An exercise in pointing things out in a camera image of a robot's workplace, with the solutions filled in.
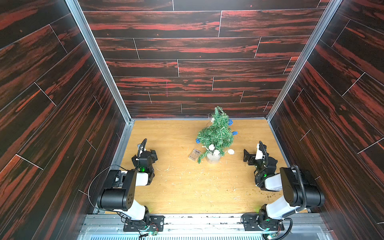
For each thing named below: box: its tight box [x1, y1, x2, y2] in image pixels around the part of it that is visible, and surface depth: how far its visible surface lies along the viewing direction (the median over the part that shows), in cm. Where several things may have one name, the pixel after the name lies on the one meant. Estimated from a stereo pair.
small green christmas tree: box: [197, 106, 235, 164], surface depth 77 cm
